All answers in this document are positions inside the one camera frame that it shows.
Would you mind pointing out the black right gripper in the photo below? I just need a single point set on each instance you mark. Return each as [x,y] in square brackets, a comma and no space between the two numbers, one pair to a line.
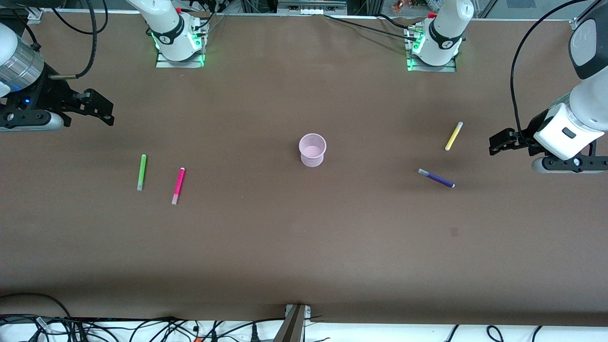
[50,96]

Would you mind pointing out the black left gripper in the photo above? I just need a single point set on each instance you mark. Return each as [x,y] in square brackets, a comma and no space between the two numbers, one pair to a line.
[528,131]

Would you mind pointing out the purple highlighter pen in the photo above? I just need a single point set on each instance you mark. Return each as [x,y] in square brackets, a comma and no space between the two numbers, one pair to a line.
[439,179]

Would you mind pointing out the pink highlighter pen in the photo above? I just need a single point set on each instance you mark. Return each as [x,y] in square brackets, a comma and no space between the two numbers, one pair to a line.
[178,185]

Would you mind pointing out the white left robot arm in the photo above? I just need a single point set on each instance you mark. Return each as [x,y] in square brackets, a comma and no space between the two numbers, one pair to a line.
[589,109]

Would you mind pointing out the pink translucent pen holder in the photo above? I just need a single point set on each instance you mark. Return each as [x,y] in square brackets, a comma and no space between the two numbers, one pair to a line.
[312,159]

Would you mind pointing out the yellow highlighter pen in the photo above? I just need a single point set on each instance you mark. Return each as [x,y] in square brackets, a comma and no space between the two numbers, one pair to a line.
[453,136]

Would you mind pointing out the green highlighter pen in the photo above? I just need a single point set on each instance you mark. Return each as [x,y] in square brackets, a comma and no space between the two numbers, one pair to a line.
[142,171]

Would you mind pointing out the brown table cover mat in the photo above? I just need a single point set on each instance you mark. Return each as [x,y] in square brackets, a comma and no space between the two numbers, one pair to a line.
[304,237]

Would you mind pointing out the silver power strip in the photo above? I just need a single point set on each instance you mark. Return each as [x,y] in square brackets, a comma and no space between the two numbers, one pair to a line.
[311,8]

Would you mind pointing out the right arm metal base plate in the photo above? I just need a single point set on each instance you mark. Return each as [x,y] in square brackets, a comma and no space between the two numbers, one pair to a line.
[180,63]

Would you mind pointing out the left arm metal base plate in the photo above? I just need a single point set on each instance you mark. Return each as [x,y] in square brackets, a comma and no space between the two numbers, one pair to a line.
[432,68]

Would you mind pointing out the aluminium camera mount post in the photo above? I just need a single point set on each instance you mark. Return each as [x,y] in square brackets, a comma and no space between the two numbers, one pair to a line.
[292,327]

